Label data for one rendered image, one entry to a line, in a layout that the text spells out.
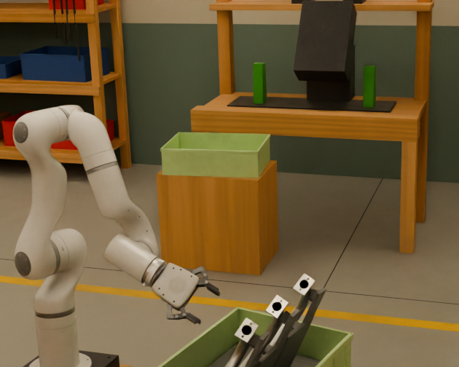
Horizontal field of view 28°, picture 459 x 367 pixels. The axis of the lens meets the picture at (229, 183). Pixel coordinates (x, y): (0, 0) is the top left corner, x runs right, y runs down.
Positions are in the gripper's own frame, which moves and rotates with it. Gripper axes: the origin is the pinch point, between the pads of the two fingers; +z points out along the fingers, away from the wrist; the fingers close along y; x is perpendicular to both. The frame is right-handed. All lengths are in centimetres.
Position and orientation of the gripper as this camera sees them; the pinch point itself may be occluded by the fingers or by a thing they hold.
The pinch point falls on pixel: (207, 306)
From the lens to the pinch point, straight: 246.0
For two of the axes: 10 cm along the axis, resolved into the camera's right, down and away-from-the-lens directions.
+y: 5.5, -7.8, 3.0
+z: 8.3, 5.0, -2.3
